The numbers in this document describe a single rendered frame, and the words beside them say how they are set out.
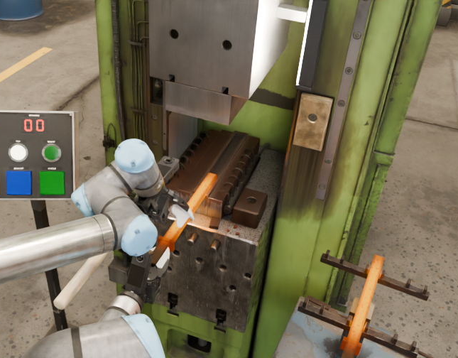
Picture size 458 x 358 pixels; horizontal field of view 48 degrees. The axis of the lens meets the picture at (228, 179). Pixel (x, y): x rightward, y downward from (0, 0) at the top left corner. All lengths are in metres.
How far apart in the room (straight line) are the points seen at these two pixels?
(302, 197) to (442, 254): 1.67
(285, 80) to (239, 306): 0.82
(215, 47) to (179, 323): 1.10
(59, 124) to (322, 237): 0.94
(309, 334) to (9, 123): 1.14
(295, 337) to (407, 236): 1.71
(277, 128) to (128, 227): 1.11
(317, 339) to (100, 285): 1.36
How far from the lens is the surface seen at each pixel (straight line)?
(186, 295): 1.90
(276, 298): 2.05
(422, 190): 3.70
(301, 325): 1.70
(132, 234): 0.97
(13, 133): 1.72
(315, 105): 1.50
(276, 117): 1.96
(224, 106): 1.44
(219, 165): 1.79
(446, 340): 2.80
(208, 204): 1.65
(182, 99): 1.48
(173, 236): 1.46
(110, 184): 1.08
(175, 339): 2.22
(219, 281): 1.78
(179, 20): 1.40
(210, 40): 1.38
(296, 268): 1.91
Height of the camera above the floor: 2.01
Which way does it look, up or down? 36 degrees down
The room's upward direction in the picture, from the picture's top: 5 degrees clockwise
